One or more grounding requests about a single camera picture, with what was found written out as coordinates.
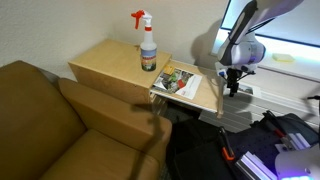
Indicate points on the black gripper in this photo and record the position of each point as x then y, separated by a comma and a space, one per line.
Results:
232, 76

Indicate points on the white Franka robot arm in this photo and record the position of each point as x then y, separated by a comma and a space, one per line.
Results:
246, 46

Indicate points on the printed leaflet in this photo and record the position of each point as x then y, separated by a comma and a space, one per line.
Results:
248, 89

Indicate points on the small wooden side table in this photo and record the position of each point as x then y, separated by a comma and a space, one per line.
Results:
208, 90

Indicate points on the white radiator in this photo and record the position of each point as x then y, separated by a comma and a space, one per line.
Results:
266, 108

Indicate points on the black clamp with orange grip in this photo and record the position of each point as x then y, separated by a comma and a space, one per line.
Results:
226, 143

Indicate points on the colourful printed brochure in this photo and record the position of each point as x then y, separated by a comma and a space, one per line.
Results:
176, 81

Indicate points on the yellow sponge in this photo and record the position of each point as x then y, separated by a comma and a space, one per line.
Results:
283, 57

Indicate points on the black bag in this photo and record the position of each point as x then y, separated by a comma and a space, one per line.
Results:
196, 146

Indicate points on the spray bottle with red trigger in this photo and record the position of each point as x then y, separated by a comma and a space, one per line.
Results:
148, 50

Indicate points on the brown leather armchair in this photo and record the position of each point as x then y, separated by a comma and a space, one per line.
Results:
50, 133

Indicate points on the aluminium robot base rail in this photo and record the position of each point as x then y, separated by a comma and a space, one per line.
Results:
253, 165

